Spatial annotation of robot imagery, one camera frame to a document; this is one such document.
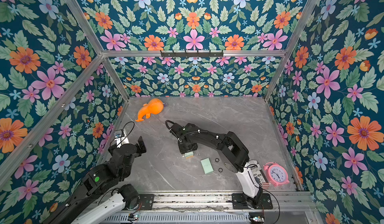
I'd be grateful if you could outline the orange plush toy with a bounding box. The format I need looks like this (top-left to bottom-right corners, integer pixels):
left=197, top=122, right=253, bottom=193
left=135, top=98, right=164, bottom=122

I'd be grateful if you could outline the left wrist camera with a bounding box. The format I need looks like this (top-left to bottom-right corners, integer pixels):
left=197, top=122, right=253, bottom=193
left=114, top=130, right=129, bottom=148

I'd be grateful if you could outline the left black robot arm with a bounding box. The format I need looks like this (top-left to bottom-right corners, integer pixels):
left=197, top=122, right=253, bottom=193
left=43, top=137, right=147, bottom=224

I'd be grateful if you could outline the pink alarm clock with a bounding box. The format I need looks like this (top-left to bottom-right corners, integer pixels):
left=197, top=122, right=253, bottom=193
left=263, top=162, right=290, bottom=187

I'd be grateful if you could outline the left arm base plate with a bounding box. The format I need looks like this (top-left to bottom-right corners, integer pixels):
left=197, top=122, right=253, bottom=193
left=139, top=194, right=155, bottom=211

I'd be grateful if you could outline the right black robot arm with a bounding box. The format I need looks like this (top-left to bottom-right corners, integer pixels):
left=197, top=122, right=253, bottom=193
left=165, top=120, right=263, bottom=209

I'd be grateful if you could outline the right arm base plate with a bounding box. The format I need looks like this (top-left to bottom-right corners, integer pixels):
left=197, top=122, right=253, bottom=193
left=229, top=194, right=274, bottom=210

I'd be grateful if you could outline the mint box lid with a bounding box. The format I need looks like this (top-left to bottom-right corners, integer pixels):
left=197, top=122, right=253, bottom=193
left=201, top=158, right=214, bottom=175

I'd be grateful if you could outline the black hook rail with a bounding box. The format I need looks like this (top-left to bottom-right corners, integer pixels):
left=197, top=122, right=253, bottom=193
left=160, top=50, right=224, bottom=58

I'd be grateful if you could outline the mint green box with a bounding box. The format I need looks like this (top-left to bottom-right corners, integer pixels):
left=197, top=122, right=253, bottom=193
left=184, top=152, right=194, bottom=159

